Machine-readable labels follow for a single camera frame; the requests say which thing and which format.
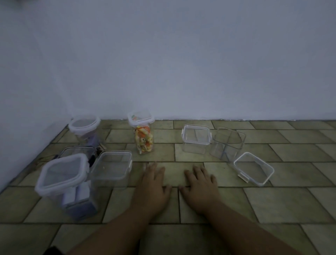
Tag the clear container black clip lid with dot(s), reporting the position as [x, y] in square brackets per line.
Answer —
[76, 150]

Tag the person's left forearm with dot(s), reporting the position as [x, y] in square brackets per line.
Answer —
[110, 236]

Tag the square clear plastic container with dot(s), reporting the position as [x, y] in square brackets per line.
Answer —
[228, 144]

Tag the large tall clear container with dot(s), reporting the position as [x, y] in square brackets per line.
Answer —
[52, 205]

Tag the tall clear jar with snacks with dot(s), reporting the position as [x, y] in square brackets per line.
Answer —
[144, 151]

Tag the person's left hand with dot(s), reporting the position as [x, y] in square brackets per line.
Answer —
[152, 191]

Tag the small clear plastic container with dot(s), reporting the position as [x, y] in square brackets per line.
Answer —
[194, 149]

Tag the shallow rectangular clear container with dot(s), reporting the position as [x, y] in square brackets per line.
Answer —
[253, 169]

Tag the person's right hand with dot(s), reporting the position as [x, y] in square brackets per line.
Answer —
[203, 191]

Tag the purple binder clip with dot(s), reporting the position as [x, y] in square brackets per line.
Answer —
[90, 141]

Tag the person's black clothing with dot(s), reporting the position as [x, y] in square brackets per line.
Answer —
[53, 251]

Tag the person's right forearm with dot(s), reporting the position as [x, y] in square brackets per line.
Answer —
[249, 233]

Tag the small square white-rimmed lid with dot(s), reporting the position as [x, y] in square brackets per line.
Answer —
[140, 117]

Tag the heap of colorful snack packets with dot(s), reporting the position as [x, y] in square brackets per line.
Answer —
[143, 139]

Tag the large white-rimmed lid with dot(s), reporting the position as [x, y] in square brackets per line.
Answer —
[61, 173]

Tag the low square clear container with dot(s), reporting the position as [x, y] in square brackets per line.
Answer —
[110, 184]

